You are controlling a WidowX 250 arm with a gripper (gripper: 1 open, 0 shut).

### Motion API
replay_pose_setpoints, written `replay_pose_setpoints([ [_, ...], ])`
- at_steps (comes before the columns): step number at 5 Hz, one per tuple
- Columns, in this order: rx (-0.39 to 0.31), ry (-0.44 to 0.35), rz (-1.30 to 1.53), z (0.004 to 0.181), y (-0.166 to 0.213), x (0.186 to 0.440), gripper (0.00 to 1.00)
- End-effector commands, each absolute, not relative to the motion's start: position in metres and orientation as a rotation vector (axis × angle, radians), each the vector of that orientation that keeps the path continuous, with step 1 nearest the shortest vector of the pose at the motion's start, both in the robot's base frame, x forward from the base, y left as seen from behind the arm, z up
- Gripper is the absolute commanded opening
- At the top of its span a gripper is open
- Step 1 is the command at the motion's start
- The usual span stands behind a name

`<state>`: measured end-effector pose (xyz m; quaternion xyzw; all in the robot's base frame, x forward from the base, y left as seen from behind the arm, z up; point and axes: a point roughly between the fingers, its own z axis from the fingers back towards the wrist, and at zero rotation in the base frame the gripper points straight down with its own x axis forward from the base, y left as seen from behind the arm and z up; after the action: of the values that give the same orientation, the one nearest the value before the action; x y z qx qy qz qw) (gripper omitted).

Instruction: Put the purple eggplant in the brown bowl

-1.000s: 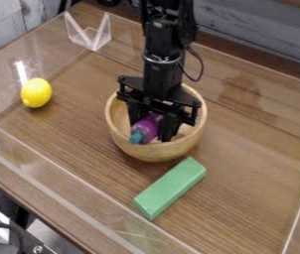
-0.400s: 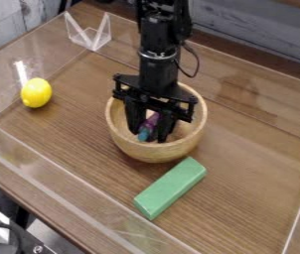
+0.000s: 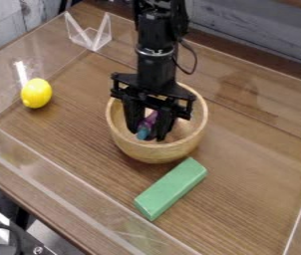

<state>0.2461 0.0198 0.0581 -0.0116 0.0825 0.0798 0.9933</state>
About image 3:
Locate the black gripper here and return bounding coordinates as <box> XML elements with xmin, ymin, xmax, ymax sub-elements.
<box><xmin>111</xmin><ymin>49</ymin><xmax>196</xmax><ymax>141</ymax></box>

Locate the purple toy eggplant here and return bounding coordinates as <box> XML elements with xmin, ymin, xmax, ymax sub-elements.
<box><xmin>137</xmin><ymin>111</ymin><xmax>157</xmax><ymax>140</ymax></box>

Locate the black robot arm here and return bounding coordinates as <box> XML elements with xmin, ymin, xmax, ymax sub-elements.
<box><xmin>111</xmin><ymin>0</ymin><xmax>196</xmax><ymax>141</ymax></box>

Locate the brown wooden bowl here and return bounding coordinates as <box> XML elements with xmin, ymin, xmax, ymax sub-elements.
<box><xmin>106</xmin><ymin>83</ymin><xmax>209</xmax><ymax>163</ymax></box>

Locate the green rectangular block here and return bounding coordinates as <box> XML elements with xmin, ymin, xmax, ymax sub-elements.
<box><xmin>134</xmin><ymin>157</ymin><xmax>208</xmax><ymax>221</ymax></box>

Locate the clear acrylic tray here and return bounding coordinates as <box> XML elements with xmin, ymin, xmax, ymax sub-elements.
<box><xmin>0</xmin><ymin>8</ymin><xmax>301</xmax><ymax>255</ymax></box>

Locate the yellow lemon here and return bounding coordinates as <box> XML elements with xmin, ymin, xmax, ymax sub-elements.
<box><xmin>20</xmin><ymin>78</ymin><xmax>52</xmax><ymax>109</ymax></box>

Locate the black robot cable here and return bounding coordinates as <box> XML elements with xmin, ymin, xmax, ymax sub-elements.
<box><xmin>170</xmin><ymin>38</ymin><xmax>198</xmax><ymax>76</ymax></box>

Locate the clear acrylic corner bracket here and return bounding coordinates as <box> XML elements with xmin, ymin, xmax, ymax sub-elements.
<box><xmin>64</xmin><ymin>12</ymin><xmax>113</xmax><ymax>52</ymax></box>

